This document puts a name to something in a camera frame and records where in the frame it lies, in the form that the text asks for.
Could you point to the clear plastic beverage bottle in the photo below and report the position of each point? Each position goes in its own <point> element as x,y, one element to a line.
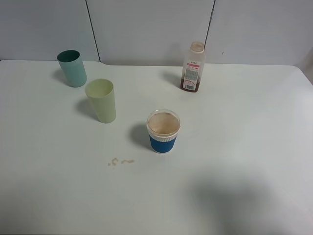
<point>193,65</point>

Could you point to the blue sleeved paper cup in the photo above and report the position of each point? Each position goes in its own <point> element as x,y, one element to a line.
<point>163,126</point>

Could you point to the brown spilled drink stain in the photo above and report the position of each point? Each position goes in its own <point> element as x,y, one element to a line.
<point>116,161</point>

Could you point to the pale green plastic cup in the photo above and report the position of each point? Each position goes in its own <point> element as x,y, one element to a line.
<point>100,93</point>

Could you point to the teal plastic cup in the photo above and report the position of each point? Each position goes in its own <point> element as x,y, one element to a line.
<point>72,67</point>

